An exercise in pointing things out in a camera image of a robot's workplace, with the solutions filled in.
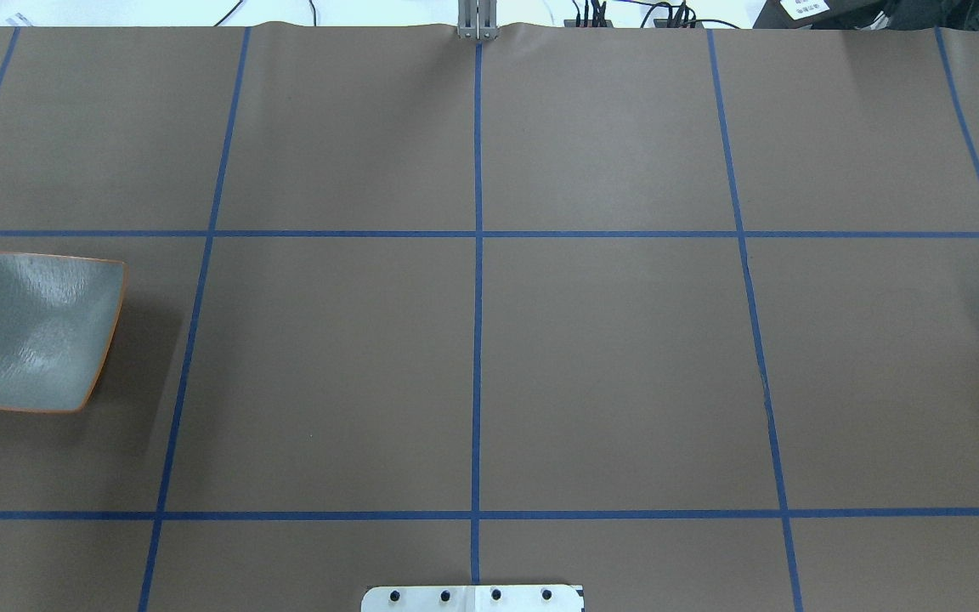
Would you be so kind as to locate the aluminium frame post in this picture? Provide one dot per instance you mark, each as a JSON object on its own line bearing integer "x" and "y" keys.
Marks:
{"x": 477, "y": 20}

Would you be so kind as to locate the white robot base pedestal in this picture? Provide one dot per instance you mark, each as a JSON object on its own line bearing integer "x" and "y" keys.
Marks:
{"x": 509, "y": 597}

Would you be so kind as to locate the grey square plate orange rim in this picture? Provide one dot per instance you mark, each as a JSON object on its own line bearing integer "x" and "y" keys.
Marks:
{"x": 58, "y": 316}

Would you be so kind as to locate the brown paper table mat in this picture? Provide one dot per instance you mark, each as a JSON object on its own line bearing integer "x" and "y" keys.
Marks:
{"x": 687, "y": 318}

